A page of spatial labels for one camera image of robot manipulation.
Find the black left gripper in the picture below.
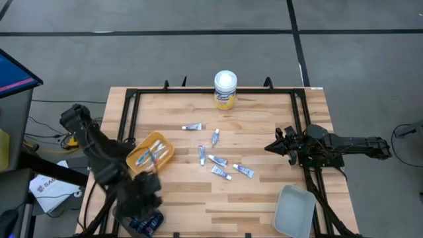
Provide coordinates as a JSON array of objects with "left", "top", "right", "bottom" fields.
[{"left": 114, "top": 170, "right": 163, "bottom": 221}]

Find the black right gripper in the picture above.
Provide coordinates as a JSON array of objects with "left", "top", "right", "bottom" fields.
[{"left": 264, "top": 125, "right": 310, "bottom": 157}]

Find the dark blue travel tube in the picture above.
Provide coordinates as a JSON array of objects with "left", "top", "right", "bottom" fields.
[
  {"left": 128, "top": 216, "right": 145, "bottom": 231},
  {"left": 147, "top": 211, "right": 165, "bottom": 232},
  {"left": 137, "top": 218, "right": 155, "bottom": 236}
]

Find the blue white toothbrush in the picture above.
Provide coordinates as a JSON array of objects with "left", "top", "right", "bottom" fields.
[
  {"left": 143, "top": 143, "right": 166, "bottom": 165},
  {"left": 136, "top": 139, "right": 162, "bottom": 167}
]

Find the red white wrapped toothbrush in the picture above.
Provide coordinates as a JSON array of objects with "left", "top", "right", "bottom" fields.
[{"left": 147, "top": 150, "right": 170, "bottom": 172}]

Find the yellow plastic tray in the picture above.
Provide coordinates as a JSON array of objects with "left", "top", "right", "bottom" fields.
[{"left": 125, "top": 131, "right": 175, "bottom": 176}]

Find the light grey plastic tray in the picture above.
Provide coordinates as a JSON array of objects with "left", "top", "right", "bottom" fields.
[{"left": 271, "top": 184, "right": 317, "bottom": 238}]

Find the yellow Lysol wipes canister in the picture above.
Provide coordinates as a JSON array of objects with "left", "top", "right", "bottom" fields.
[{"left": 213, "top": 69, "right": 238, "bottom": 110}]

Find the white printed bag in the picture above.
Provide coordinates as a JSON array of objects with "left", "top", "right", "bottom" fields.
[{"left": 28, "top": 160, "right": 83, "bottom": 214}]

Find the black desk leg bar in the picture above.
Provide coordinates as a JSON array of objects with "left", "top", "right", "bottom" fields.
[{"left": 18, "top": 150, "right": 89, "bottom": 186}]

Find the black computer mouse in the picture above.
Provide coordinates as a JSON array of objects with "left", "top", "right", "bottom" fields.
[{"left": 0, "top": 208, "right": 19, "bottom": 238}]

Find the grey floor device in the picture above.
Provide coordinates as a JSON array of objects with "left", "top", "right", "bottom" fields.
[{"left": 393, "top": 119, "right": 423, "bottom": 139}]

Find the yellow sheet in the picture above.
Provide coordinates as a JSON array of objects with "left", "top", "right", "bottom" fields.
[{"left": 0, "top": 128, "right": 11, "bottom": 172}]

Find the blue screen monitor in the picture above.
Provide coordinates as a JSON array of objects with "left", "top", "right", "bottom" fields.
[{"left": 0, "top": 48, "right": 44, "bottom": 99}]

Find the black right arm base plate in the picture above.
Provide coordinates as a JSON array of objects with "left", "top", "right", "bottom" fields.
[{"left": 297, "top": 141, "right": 344, "bottom": 168}]

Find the yellow floor cable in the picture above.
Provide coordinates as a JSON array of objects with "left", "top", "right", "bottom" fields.
[{"left": 22, "top": 134, "right": 82, "bottom": 155}]

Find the black metal table frame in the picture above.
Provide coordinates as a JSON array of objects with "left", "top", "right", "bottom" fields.
[{"left": 75, "top": 86, "right": 364, "bottom": 238}]

